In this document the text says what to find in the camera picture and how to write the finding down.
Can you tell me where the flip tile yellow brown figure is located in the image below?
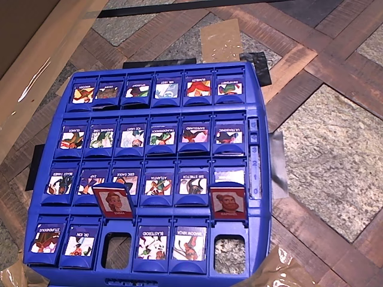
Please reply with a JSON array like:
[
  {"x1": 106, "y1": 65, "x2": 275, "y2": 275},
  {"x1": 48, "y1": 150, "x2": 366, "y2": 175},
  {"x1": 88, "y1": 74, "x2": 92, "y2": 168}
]
[{"x1": 66, "y1": 76, "x2": 99, "y2": 112}]

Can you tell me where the flip tile labelled Beast Tamer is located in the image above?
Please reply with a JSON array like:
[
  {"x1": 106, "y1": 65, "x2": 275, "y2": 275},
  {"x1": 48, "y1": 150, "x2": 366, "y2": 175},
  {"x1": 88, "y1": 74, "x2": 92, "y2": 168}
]
[{"x1": 41, "y1": 161, "x2": 81, "y2": 206}]

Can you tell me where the flip tile labelled Eric Eagle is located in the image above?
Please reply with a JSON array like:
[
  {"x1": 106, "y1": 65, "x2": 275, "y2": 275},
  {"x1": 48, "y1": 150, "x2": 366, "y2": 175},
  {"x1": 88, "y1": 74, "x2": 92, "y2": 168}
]
[{"x1": 106, "y1": 160, "x2": 144, "y2": 207}]

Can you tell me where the red character tile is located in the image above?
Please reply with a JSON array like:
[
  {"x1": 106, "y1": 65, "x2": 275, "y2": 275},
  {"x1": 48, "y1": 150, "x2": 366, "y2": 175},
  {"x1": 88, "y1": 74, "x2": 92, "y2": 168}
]
[
  {"x1": 92, "y1": 182, "x2": 137, "y2": 219},
  {"x1": 208, "y1": 182, "x2": 249, "y2": 222}
]

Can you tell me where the blue plastic guessing game board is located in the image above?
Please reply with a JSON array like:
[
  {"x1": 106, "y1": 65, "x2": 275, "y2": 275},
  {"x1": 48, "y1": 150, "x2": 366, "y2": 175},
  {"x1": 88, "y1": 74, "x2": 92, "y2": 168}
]
[{"x1": 22, "y1": 61, "x2": 273, "y2": 287}]

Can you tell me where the flip tile dark green figure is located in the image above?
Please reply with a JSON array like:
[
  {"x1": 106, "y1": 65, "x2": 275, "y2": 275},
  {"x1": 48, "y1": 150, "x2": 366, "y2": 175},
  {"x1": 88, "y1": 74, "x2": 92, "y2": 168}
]
[{"x1": 120, "y1": 72, "x2": 153, "y2": 107}]

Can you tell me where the flip tile labelled Swampbat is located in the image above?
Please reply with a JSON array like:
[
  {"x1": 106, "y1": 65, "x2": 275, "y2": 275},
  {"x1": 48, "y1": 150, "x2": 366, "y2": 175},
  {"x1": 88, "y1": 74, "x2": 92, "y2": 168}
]
[{"x1": 214, "y1": 68, "x2": 247, "y2": 105}]

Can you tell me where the flip tile labelled Rambler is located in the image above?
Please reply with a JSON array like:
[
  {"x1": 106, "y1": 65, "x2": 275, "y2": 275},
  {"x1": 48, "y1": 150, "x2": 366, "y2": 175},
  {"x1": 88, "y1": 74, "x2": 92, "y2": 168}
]
[{"x1": 182, "y1": 70, "x2": 215, "y2": 106}]

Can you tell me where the flip tile labelled Atlantia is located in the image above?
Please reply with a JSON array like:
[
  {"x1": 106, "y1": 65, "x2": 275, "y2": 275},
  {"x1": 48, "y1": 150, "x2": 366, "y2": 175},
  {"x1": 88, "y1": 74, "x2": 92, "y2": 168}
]
[{"x1": 139, "y1": 160, "x2": 177, "y2": 207}]

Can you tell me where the flip tile labelled Mr Mist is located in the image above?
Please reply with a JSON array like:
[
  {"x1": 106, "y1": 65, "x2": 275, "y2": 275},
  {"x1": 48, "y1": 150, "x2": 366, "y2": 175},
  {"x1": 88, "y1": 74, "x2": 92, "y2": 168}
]
[{"x1": 151, "y1": 71, "x2": 184, "y2": 108}]

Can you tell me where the flip tile labelled Ice Light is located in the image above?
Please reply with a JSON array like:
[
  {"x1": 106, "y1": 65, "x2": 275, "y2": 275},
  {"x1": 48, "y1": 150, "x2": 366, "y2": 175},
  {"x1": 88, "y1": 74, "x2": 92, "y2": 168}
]
[{"x1": 114, "y1": 116, "x2": 149, "y2": 158}]

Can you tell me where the flip tile labelled Glance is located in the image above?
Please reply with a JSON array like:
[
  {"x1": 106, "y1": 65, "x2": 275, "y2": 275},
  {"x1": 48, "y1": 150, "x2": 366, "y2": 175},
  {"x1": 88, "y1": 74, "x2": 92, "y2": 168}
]
[{"x1": 53, "y1": 118, "x2": 90, "y2": 159}]

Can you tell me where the crumpled brown packing tape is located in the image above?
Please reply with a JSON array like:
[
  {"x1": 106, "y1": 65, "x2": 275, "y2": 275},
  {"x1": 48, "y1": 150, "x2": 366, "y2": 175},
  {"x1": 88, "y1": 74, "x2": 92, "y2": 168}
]
[
  {"x1": 0, "y1": 258, "x2": 50, "y2": 287},
  {"x1": 232, "y1": 244, "x2": 320, "y2": 287}
]

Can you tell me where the flip tile labelled Ultrasonic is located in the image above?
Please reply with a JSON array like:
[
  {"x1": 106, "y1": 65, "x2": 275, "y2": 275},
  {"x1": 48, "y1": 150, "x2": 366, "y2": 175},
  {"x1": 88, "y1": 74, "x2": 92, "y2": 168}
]
[{"x1": 211, "y1": 113, "x2": 248, "y2": 156}]

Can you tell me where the glossy dark tape piece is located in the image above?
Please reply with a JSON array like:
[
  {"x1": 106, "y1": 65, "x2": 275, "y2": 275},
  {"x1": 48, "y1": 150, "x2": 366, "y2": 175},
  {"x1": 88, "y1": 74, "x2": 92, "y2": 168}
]
[{"x1": 268, "y1": 130, "x2": 290, "y2": 200}]

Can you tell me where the flat brown tape patch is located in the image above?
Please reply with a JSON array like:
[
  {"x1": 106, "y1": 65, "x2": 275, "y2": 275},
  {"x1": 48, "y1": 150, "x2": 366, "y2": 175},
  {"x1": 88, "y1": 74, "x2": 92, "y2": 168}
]
[{"x1": 199, "y1": 18, "x2": 242, "y2": 63}]

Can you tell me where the flip tile labelled Sir Stretch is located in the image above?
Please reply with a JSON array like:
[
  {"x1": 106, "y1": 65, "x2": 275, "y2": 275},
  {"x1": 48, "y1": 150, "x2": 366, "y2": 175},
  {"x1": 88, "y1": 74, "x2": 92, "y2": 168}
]
[{"x1": 174, "y1": 160, "x2": 210, "y2": 206}]

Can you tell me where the flip tile labelled Madame Vine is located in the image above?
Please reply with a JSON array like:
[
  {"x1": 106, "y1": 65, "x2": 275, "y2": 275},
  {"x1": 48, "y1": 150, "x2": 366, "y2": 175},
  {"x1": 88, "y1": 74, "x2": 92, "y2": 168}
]
[{"x1": 83, "y1": 117, "x2": 119, "y2": 158}]

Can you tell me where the long thin black tape strip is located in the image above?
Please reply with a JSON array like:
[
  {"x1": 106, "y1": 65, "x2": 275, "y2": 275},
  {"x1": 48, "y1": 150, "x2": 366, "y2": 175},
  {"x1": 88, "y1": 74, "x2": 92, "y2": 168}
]
[{"x1": 97, "y1": 0, "x2": 296, "y2": 19}]

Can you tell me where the small tan tape strip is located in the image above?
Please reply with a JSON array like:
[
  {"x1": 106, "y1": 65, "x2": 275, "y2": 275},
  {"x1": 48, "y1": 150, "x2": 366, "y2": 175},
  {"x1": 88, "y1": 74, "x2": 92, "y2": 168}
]
[{"x1": 55, "y1": 68, "x2": 86, "y2": 97}]

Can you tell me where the flip tile labelled Stupendous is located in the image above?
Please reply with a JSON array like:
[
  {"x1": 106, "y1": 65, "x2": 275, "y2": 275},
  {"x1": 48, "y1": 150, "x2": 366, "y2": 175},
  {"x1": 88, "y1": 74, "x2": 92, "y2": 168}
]
[{"x1": 23, "y1": 215, "x2": 69, "y2": 267}]

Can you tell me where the flip tile labelled Zap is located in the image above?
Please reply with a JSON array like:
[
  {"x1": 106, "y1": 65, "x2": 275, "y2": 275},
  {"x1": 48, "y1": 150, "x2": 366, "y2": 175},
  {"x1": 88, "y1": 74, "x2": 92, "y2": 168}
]
[{"x1": 72, "y1": 161, "x2": 111, "y2": 206}]

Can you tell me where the flip tile pale blank card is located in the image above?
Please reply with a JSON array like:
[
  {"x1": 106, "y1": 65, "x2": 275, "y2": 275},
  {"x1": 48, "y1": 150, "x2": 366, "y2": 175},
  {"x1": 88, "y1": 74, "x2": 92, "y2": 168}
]
[{"x1": 209, "y1": 160, "x2": 248, "y2": 188}]

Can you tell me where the flip tile labelled Thunderrock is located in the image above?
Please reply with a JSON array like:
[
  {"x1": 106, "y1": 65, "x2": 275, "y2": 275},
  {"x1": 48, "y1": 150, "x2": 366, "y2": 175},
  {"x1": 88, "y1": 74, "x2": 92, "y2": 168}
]
[{"x1": 145, "y1": 115, "x2": 180, "y2": 156}]

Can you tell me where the flip tile brown gecko figure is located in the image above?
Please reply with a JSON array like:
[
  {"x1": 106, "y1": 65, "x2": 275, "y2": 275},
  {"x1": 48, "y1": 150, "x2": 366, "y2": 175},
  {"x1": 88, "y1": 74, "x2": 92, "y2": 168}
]
[{"x1": 92, "y1": 74, "x2": 125, "y2": 109}]

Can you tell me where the black tape piece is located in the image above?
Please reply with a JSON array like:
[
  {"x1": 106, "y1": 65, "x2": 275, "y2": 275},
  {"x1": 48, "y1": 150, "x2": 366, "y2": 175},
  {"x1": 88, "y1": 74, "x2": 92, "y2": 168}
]
[
  {"x1": 25, "y1": 144, "x2": 45, "y2": 192},
  {"x1": 239, "y1": 51, "x2": 272, "y2": 87},
  {"x1": 122, "y1": 57, "x2": 197, "y2": 69}
]

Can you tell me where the large brown cardboard screen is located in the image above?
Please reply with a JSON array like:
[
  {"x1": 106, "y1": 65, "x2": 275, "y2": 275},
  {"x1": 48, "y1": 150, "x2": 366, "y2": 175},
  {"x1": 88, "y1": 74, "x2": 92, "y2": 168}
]
[{"x1": 0, "y1": 0, "x2": 110, "y2": 164}]

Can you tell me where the flip tile labelled Dr Ion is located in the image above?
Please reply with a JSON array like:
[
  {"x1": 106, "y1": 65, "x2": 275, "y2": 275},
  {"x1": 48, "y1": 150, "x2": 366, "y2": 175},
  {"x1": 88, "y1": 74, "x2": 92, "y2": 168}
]
[{"x1": 59, "y1": 215, "x2": 102, "y2": 268}]

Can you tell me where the flip tile labelled Safeguard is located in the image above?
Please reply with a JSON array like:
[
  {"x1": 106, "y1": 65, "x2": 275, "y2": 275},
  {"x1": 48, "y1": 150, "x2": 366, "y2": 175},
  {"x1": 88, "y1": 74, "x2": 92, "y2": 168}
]
[{"x1": 178, "y1": 114, "x2": 212, "y2": 153}]

